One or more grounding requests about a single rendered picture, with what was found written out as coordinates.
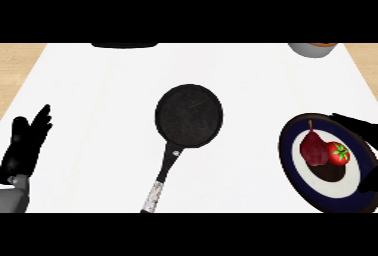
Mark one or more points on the black frying pan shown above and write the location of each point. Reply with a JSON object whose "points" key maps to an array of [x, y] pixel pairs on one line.
{"points": [[186, 120]]}

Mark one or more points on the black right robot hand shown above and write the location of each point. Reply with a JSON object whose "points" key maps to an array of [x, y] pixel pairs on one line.
{"points": [[362, 128]]}

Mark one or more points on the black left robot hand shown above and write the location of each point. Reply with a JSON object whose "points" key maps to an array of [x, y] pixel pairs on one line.
{"points": [[22, 146]]}

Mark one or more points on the grey cup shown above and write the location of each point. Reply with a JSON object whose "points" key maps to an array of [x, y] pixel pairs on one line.
{"points": [[312, 50]]}

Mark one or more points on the black flat object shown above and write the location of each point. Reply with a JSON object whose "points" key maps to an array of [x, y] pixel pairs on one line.
{"points": [[124, 45]]}

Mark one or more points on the dark red pear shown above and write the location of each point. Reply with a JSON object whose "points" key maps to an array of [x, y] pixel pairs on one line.
{"points": [[313, 149]]}

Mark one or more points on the red tomato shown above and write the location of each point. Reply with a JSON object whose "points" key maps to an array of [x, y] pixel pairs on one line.
{"points": [[338, 154]]}

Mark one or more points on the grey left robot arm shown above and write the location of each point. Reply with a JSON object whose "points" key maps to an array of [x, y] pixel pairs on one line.
{"points": [[12, 197]]}

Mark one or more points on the blue and white plate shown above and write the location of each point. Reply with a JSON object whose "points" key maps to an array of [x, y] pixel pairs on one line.
{"points": [[344, 191]]}

